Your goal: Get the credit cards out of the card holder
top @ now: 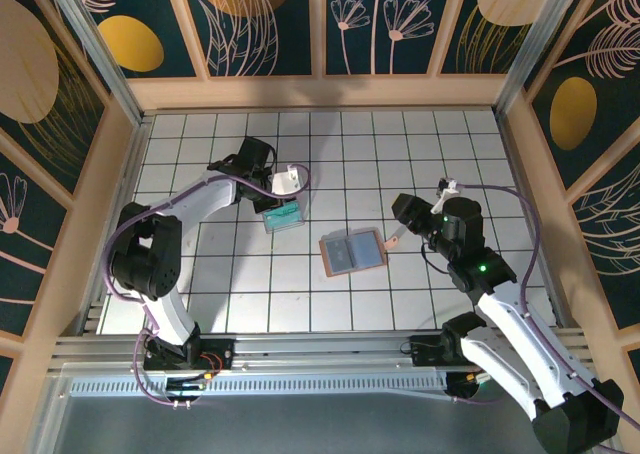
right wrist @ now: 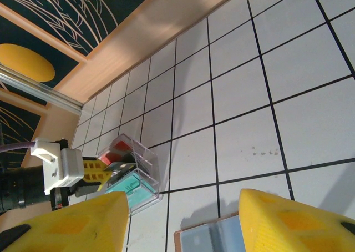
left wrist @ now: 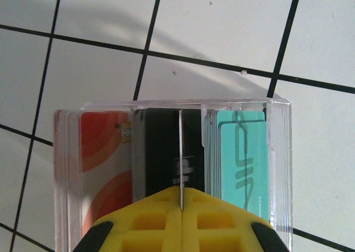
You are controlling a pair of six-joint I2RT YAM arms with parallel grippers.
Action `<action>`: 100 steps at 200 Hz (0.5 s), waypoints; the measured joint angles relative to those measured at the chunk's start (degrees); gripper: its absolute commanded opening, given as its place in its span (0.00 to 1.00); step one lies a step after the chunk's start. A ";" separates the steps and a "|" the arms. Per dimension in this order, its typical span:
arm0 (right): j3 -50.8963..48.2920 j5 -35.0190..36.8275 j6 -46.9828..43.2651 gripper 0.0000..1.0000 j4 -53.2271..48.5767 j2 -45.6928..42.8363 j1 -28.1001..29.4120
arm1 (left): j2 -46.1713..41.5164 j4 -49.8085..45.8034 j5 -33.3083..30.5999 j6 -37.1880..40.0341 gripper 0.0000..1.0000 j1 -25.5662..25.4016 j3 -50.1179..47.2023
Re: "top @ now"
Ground tan leather card holder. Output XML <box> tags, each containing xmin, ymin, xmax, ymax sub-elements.
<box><xmin>318</xmin><ymin>225</ymin><xmax>407</xmax><ymax>279</ymax></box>

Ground teal VIP card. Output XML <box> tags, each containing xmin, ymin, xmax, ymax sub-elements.
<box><xmin>266</xmin><ymin>203</ymin><xmax>302</xmax><ymax>226</ymax></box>

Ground teal small box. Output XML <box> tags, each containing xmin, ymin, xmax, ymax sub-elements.
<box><xmin>261</xmin><ymin>198</ymin><xmax>307</xmax><ymax>235</ymax></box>

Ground thin black cable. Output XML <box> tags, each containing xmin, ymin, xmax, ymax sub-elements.
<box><xmin>421</xmin><ymin>241</ymin><xmax>454</xmax><ymax>276</ymax></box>

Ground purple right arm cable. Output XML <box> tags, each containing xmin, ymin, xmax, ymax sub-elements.
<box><xmin>449</xmin><ymin>182</ymin><xmax>640</xmax><ymax>454</ymax></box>

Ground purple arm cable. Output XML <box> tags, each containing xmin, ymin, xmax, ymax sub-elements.
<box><xmin>101</xmin><ymin>163</ymin><xmax>312</xmax><ymax>411</ymax></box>
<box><xmin>449</xmin><ymin>182</ymin><xmax>640</xmax><ymax>454</ymax></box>

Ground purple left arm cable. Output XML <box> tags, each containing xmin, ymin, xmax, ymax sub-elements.
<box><xmin>101</xmin><ymin>163</ymin><xmax>312</xmax><ymax>411</ymax></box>

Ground aluminium side rail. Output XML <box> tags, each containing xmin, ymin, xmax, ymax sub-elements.
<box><xmin>79</xmin><ymin>116</ymin><xmax>154</xmax><ymax>336</ymax></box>
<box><xmin>494</xmin><ymin>108</ymin><xmax>569</xmax><ymax>330</ymax></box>

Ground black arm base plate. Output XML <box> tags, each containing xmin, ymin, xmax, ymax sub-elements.
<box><xmin>143</xmin><ymin>337</ymin><xmax>236</xmax><ymax>373</ymax></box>
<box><xmin>408</xmin><ymin>334</ymin><xmax>469</xmax><ymax>371</ymax></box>

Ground small controller board with wires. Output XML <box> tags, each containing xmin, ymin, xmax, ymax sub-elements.
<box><xmin>164</xmin><ymin>371</ymin><xmax>224</xmax><ymax>398</ymax></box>
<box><xmin>447</xmin><ymin>368</ymin><xmax>504</xmax><ymax>400</ymax></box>

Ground aluminium corner post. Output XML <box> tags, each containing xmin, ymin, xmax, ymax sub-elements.
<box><xmin>492</xmin><ymin>0</ymin><xmax>569</xmax><ymax>118</ymax></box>
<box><xmin>42</xmin><ymin>0</ymin><xmax>147</xmax><ymax>128</ymax></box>

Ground aluminium cross rail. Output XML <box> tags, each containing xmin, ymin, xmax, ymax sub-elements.
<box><xmin>47</xmin><ymin>329</ymin><xmax>594</xmax><ymax>378</ymax></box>

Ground grey slotted cable duct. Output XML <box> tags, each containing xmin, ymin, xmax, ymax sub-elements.
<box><xmin>69</xmin><ymin>376</ymin><xmax>454</xmax><ymax>400</ymax></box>

